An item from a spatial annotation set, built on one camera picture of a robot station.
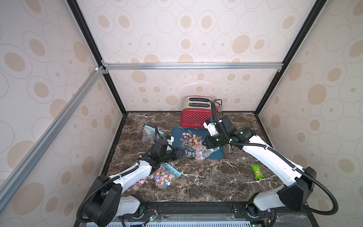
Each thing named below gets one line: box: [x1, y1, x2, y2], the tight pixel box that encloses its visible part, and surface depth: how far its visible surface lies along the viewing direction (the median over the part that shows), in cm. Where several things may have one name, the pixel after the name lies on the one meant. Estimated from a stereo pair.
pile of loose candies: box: [179, 129, 203, 158], surface depth 101 cm
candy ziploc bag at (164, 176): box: [148, 162, 182, 191], surface depth 85 cm
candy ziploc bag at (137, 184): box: [128, 176, 149, 191], surface depth 83 cm
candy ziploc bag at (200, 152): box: [191, 143, 215, 162], surface depth 81 cm
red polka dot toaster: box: [179, 95, 219, 129], surface depth 104 cm
